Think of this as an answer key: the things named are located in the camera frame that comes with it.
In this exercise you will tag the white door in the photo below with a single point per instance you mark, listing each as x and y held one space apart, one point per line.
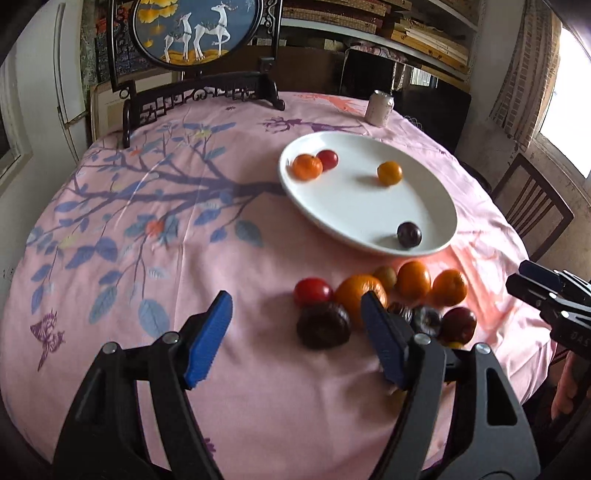
46 69

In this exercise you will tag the stack of woven flat boxes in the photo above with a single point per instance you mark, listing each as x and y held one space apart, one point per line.
332 14

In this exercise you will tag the wrinkled dark passion fruit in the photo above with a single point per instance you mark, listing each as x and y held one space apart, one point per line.
400 311
323 325

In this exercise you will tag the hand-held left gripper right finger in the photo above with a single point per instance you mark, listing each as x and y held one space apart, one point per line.
381 332

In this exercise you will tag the white wall shelf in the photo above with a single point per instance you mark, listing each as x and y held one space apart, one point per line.
415 50

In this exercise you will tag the beige checked curtain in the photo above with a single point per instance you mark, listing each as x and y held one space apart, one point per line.
526 78

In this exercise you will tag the small green-brown fruit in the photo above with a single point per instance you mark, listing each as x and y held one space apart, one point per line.
385 277

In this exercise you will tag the person's right hand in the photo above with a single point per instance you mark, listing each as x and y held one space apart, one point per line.
565 387

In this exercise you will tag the yellow-orange mandarin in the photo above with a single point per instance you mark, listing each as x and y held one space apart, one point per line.
389 173
455 345

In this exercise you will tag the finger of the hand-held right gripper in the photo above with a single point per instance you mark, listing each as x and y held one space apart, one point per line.
528 290
538 271

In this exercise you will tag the bright window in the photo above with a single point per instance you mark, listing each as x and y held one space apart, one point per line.
570 106

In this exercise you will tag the pink printed tablecloth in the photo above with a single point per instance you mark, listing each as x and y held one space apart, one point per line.
184 258

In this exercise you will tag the pink cloth bundle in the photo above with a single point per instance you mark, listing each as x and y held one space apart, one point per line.
374 50

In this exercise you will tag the white drink can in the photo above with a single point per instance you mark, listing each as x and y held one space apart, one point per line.
380 108

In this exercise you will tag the black glossy panel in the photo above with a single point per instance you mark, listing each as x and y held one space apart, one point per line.
434 101

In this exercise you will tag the white framed side window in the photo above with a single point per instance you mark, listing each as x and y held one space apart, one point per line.
11 152

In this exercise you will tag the red tomato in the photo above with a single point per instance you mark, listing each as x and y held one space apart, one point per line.
329 159
313 291

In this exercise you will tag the stack of yellow wooden frames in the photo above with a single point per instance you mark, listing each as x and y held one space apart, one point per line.
434 44

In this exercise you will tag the dark wooden slatted chair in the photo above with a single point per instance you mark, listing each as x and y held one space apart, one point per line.
549 191

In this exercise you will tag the leaning framed picture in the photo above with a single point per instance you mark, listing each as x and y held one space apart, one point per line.
108 110

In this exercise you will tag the dark patterned box stack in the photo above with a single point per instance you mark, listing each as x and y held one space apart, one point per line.
99 50

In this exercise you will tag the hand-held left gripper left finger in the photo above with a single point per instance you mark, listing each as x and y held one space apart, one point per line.
210 337

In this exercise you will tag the round deer screen on stand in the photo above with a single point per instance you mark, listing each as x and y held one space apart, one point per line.
203 27

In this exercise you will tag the brown wooden cabinet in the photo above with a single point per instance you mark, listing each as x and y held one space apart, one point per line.
309 69

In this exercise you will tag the white oval plate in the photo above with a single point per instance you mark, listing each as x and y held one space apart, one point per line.
351 203

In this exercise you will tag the orange mandarin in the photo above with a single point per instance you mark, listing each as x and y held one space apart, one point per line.
353 293
413 278
449 287
307 167

